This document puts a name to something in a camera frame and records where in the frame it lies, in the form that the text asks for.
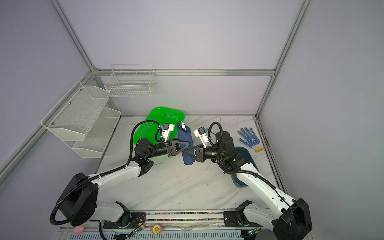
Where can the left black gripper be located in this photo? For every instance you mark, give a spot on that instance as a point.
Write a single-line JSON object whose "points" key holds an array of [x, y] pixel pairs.
{"points": [[173, 148]]}

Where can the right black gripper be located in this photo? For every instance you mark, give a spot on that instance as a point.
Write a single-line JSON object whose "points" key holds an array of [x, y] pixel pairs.
{"points": [[199, 155]]}

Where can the dark blue paper napkin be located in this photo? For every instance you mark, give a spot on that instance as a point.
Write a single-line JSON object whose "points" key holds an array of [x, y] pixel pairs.
{"points": [[185, 136]]}

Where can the silver metal spoon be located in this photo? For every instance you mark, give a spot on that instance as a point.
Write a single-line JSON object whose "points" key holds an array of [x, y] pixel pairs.
{"points": [[183, 126]]}

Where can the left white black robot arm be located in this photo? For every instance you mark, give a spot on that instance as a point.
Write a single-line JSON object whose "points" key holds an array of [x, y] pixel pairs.
{"points": [[80, 202]]}

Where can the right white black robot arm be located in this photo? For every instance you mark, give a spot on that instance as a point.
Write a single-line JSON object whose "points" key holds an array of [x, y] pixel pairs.
{"points": [[287, 218]]}

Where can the blue white work glove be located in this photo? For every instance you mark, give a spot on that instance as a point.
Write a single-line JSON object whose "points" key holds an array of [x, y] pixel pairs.
{"points": [[250, 139]]}

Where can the pink green round toy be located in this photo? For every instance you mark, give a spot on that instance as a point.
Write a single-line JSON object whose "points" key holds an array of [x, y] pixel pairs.
{"points": [[156, 229]]}

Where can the white mesh two-tier shelf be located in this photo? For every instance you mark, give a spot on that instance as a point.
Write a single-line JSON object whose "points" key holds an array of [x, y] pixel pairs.
{"points": [[83, 121]]}

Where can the pink toy figure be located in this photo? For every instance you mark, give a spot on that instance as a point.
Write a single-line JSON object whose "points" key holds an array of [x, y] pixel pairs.
{"points": [[78, 229]]}

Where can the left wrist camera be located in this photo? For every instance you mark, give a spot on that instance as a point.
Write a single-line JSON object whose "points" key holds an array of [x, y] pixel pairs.
{"points": [[167, 129]]}

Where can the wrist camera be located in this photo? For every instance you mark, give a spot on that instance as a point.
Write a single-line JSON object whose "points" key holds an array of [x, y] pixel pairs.
{"points": [[167, 129], [202, 134]]}

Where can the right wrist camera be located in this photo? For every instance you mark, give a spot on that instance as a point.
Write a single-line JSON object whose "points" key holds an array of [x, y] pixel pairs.
{"points": [[202, 134]]}

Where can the aluminium front rail frame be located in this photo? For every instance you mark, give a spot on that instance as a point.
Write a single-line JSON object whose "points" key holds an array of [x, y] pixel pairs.
{"points": [[177, 225]]}

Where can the white wire wall basket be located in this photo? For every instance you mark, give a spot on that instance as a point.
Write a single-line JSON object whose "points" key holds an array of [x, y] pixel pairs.
{"points": [[131, 81]]}

